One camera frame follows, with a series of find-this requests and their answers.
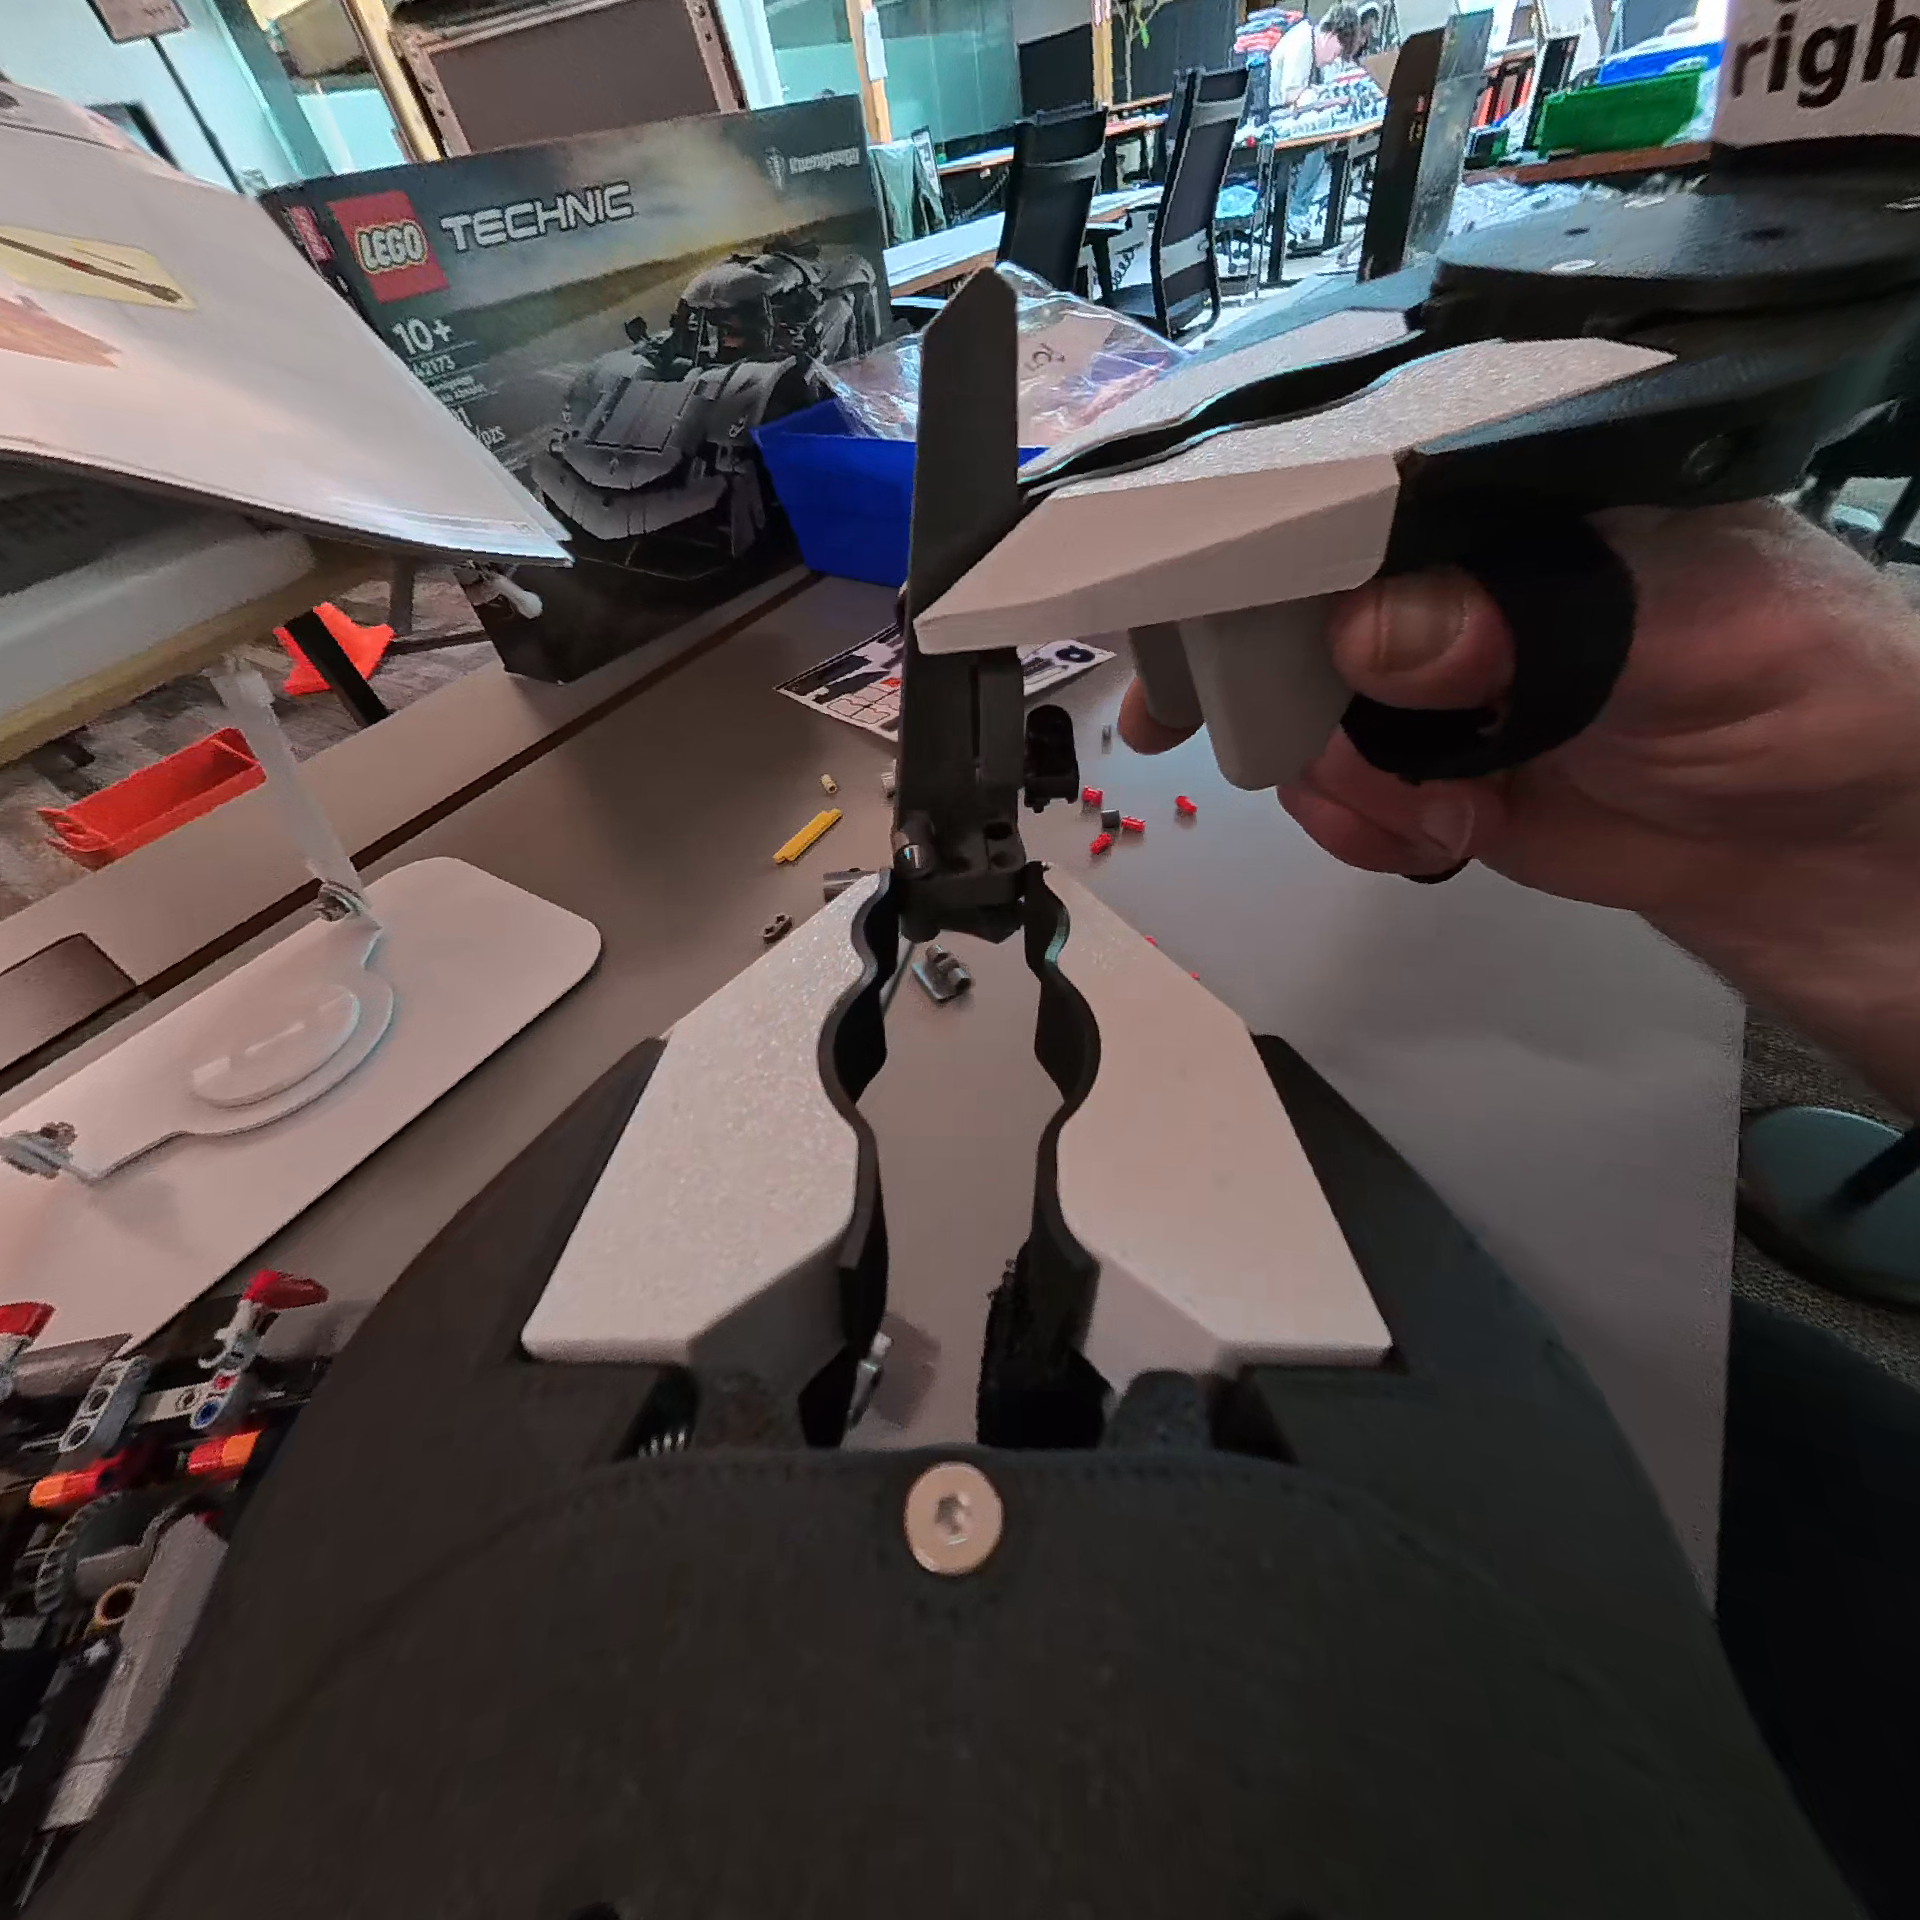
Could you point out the lego instruction booklet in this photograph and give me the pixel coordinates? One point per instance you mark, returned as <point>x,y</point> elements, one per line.
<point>270,390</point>

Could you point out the wooden-top desk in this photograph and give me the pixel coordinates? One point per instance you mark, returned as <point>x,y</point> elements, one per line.
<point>1591,164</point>

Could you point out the sticker sheet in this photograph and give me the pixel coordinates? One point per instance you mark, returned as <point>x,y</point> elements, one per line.
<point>854,690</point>

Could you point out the clear plastic bags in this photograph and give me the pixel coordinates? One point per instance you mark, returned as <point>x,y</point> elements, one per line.
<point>1094,360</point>

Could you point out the black office chair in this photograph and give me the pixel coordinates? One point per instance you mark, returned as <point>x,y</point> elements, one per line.
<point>1051,180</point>
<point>1193,180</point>

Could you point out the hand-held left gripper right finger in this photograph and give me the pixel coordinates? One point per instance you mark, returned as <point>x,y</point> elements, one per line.
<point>1214,1201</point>

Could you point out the orange traffic cone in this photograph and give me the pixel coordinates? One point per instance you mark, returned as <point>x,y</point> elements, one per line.
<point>338,644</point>

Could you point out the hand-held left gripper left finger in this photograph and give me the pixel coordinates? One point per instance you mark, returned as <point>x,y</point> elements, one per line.
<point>690,1201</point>

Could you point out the dark brown case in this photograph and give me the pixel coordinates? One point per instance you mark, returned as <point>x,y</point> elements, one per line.
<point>585,68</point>

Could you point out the white book stand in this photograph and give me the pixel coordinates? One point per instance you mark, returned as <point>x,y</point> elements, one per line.
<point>451,960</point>

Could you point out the yellow lego axle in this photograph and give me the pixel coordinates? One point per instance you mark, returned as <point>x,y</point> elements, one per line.
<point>807,837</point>

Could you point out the grey plate with two connectors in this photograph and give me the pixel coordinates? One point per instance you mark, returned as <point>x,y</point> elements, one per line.
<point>943,974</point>

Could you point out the grey wedge lego assembly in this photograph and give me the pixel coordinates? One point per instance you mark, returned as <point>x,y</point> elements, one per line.
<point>961,450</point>

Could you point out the blue plastic bin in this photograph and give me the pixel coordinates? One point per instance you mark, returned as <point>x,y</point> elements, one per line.
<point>840,481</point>

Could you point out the green plastic bin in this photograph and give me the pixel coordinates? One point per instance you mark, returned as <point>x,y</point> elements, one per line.
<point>1621,113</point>

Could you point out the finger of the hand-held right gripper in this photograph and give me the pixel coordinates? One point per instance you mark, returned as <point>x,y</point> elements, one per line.
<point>1304,353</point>
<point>1200,511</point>

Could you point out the orange plastic tray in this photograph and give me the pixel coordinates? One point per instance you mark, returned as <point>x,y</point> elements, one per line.
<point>151,795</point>

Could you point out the dark round floor base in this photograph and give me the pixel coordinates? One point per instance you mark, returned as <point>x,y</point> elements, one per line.
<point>1823,1201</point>

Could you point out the partly built lego model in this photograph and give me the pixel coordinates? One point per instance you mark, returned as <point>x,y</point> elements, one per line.
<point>151,1394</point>

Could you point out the person's right hand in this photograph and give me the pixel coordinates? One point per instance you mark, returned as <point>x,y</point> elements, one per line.
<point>1770,721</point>

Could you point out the lego set box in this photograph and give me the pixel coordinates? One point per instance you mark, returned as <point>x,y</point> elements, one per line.
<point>631,301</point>

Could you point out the dark upright box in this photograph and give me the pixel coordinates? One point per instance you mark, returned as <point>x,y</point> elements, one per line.
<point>1419,135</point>

